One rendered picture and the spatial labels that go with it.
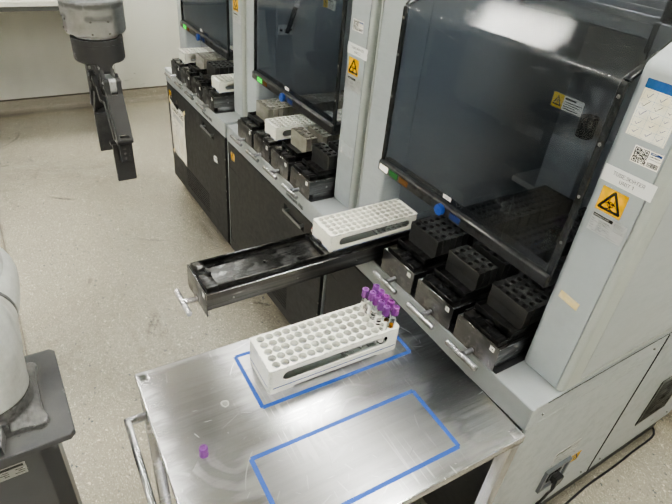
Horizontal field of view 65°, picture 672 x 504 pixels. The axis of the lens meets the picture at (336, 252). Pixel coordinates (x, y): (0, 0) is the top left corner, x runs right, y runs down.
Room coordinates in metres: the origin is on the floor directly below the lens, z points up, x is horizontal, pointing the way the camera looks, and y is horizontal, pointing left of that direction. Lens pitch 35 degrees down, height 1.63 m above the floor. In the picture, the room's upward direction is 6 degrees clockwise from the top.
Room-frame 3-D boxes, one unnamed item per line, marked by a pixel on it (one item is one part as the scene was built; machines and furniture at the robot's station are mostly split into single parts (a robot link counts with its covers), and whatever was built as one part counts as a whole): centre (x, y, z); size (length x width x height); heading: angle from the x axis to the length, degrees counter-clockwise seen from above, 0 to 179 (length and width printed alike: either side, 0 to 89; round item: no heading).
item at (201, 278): (1.19, 0.07, 0.78); 0.73 x 0.14 x 0.09; 125
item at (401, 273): (1.36, -0.43, 0.78); 0.73 x 0.14 x 0.09; 125
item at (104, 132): (0.89, 0.44, 1.22); 0.03 x 0.01 x 0.07; 125
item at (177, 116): (2.72, 0.94, 0.43); 0.27 x 0.02 x 0.36; 35
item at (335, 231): (1.29, -0.08, 0.83); 0.30 x 0.10 x 0.06; 125
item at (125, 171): (0.78, 0.36, 1.22); 0.03 x 0.01 x 0.07; 125
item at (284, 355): (0.79, 0.00, 0.85); 0.30 x 0.10 x 0.06; 123
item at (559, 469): (0.93, -0.70, 0.29); 0.11 x 0.03 x 0.10; 125
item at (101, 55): (0.84, 0.40, 1.36); 0.08 x 0.07 x 0.09; 35
